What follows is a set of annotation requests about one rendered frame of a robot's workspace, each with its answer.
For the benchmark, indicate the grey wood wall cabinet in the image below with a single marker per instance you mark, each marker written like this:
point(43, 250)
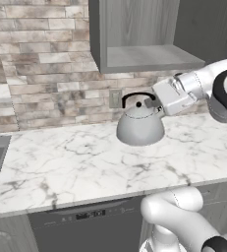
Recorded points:
point(138, 32)

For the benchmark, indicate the grey base cabinet drawer front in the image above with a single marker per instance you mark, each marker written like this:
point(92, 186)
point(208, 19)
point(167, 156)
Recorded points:
point(216, 200)

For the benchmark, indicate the grey wall outlet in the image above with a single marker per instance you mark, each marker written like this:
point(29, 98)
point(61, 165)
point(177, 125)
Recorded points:
point(115, 98)

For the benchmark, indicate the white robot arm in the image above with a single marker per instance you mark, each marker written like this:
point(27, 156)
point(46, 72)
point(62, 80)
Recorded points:
point(219, 85)

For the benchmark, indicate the dark grey dishwasher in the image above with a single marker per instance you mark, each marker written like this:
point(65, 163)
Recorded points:
point(88, 226)

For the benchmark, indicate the grey base cabinet door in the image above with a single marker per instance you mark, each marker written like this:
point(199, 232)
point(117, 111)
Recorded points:
point(7, 234)

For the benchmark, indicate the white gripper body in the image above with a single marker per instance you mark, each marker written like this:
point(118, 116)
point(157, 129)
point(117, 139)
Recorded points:
point(172, 98)

